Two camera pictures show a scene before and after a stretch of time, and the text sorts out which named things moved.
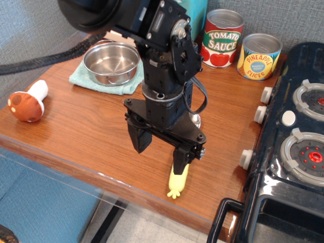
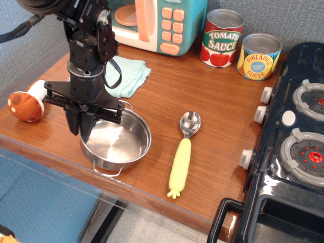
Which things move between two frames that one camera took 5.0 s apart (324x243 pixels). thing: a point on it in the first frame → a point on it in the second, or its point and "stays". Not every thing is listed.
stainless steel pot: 111,64 → 117,138
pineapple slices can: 258,56 stays
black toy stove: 283,173 stays
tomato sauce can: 223,29 stays
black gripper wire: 196,80 → 112,61
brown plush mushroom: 29,106 stays
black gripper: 169,117 → 84,99
